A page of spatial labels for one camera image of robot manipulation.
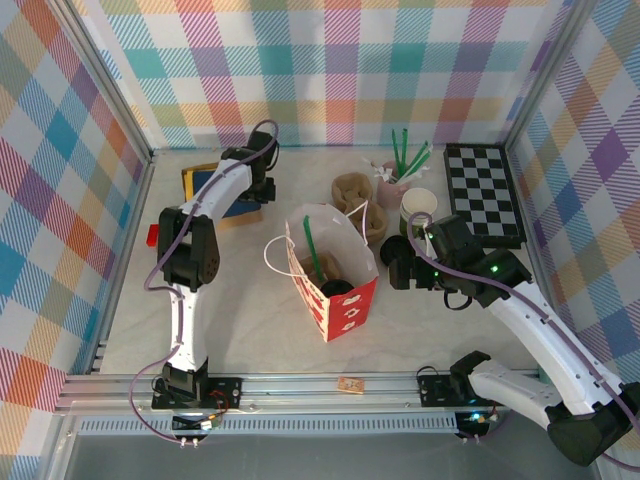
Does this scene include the aluminium frame rail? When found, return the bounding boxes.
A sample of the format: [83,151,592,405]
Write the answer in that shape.
[88,157,157,375]
[503,144,577,372]
[54,369,609,416]

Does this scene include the white wrapped straw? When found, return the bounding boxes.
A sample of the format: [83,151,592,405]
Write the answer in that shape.
[399,164,435,182]

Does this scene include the grey slotted cable duct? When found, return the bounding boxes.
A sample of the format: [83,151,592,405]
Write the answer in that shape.
[74,417,464,437]

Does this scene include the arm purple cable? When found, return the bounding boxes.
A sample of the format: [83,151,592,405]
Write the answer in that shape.
[407,212,640,471]
[130,118,281,447]

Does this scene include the blue and yellow book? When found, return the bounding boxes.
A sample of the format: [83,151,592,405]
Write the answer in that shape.
[180,162,266,232]

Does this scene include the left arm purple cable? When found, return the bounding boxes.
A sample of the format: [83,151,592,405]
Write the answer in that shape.
[130,118,281,447]

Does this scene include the black grey chess board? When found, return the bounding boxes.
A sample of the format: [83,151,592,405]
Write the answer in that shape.
[443,143,526,250]

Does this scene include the pink straw holder cup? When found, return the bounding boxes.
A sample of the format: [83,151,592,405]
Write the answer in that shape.
[377,175,407,207]

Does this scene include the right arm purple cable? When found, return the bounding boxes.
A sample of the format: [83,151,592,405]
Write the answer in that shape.
[407,212,640,471]

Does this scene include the white red paper gift bag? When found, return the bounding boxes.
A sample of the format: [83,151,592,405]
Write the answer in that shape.
[263,199,380,344]

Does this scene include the aluminium frame post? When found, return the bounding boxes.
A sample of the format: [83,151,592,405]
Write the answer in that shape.
[503,0,599,149]
[47,0,156,164]

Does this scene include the stack of paper cups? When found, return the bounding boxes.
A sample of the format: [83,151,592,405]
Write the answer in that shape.
[401,188,439,221]

